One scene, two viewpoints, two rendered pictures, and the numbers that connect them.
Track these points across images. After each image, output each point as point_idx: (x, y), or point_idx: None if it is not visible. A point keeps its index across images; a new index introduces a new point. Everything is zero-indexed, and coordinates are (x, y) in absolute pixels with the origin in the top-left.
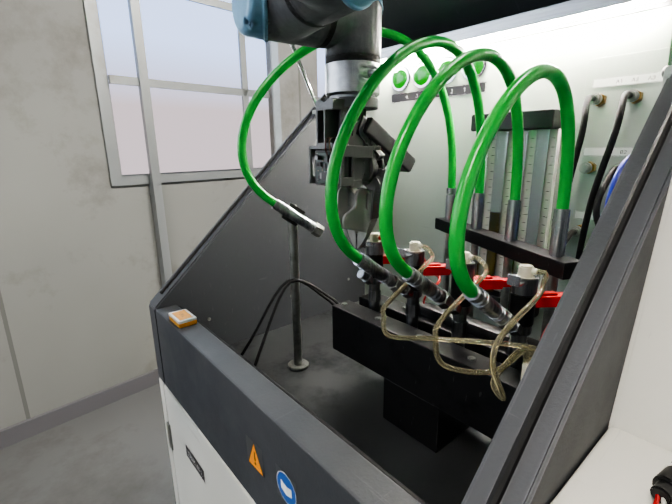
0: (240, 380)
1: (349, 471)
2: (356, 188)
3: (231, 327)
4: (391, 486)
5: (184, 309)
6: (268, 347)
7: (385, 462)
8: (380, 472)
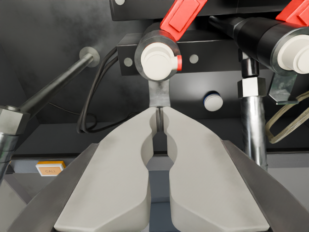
0: (169, 167)
1: (276, 163)
2: (101, 228)
3: (8, 92)
4: (299, 156)
5: (37, 166)
6: (41, 61)
7: (226, 75)
8: (289, 154)
